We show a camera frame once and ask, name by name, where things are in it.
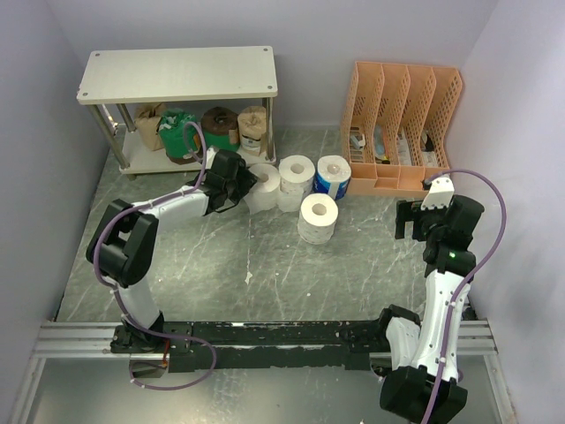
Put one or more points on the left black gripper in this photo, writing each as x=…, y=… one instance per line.
x=247, y=180

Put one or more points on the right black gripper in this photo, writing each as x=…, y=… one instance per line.
x=410, y=210

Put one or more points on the green torn-wrapped paper roll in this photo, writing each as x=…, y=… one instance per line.
x=181, y=136

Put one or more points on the brown-green paper roll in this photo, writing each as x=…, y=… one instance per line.
x=220, y=128

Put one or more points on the kraft-wrapped paper roll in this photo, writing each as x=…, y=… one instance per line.
x=252, y=126
x=147, y=120

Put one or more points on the white paper roll front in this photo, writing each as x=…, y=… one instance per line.
x=317, y=218

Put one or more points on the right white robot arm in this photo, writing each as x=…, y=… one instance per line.
x=422, y=386

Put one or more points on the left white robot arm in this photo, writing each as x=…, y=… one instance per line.
x=122, y=247

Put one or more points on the white two-tier shelf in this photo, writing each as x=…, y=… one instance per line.
x=114, y=79

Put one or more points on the orange file organizer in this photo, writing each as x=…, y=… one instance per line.
x=395, y=121

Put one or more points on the blue-wrapped white paper roll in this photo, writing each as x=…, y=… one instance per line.
x=332, y=176

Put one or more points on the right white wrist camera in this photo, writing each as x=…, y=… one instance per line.
x=439, y=194

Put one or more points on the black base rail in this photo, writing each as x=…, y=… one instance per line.
x=195, y=346

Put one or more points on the aluminium frame rail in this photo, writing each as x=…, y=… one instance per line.
x=76, y=340

